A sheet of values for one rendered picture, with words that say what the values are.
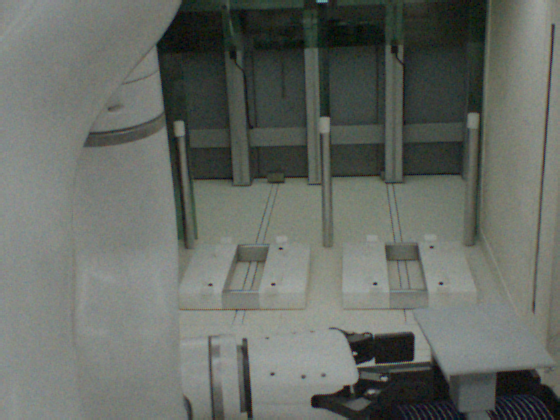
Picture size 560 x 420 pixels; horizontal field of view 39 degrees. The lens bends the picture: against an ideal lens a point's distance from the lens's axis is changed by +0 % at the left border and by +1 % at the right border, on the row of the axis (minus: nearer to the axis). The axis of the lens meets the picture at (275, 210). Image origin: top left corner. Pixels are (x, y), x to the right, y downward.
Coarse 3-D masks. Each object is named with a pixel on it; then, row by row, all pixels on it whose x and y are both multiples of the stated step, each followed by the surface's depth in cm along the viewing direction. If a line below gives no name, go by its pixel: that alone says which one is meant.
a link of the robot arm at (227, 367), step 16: (224, 336) 75; (224, 352) 72; (240, 352) 74; (224, 368) 71; (240, 368) 72; (224, 384) 71; (240, 384) 72; (224, 400) 71; (240, 400) 72; (224, 416) 72
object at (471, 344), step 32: (416, 320) 79; (448, 320) 78; (480, 320) 78; (512, 320) 78; (448, 352) 73; (480, 352) 72; (512, 352) 72; (544, 352) 72; (448, 384) 83; (480, 384) 76; (512, 384) 90; (384, 416) 90; (480, 416) 76
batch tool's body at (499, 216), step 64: (192, 0) 143; (256, 0) 142; (320, 0) 141; (384, 0) 140; (448, 0) 139; (512, 0) 118; (320, 64) 145; (512, 64) 119; (320, 128) 145; (512, 128) 119; (192, 192) 156; (256, 192) 185; (320, 192) 183; (384, 192) 181; (448, 192) 179; (512, 192) 120; (192, 256) 152; (320, 256) 149; (512, 256) 121; (192, 320) 127; (256, 320) 126; (320, 320) 125; (384, 320) 124
